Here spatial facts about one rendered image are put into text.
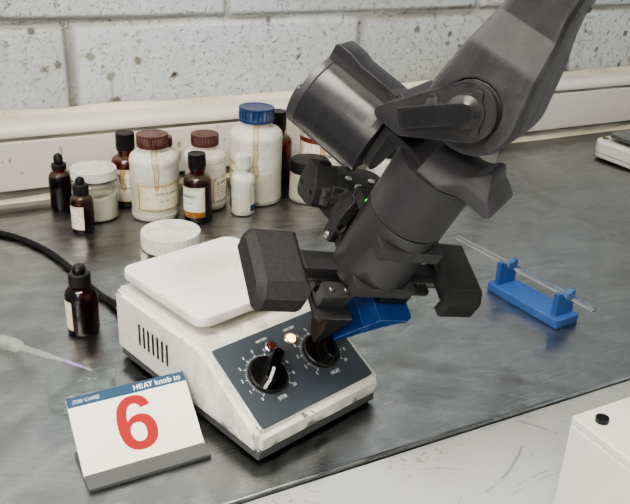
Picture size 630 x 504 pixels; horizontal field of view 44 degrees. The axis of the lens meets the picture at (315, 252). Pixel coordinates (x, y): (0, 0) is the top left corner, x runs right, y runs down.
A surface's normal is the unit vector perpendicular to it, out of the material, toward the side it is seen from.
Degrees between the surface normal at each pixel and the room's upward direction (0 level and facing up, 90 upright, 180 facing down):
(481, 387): 0
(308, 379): 30
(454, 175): 48
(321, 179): 70
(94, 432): 40
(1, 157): 90
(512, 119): 90
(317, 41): 90
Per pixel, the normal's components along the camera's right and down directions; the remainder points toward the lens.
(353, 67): -0.51, 0.33
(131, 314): -0.73, 0.25
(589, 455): -0.89, 0.15
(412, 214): -0.33, 0.60
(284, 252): 0.37, -0.62
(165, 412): 0.33, -0.45
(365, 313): -0.84, -0.14
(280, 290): 0.43, 0.11
